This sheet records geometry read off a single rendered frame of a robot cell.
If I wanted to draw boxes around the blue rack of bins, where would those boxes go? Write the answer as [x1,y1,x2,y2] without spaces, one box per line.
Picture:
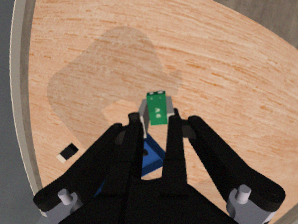
[94,133,165,196]

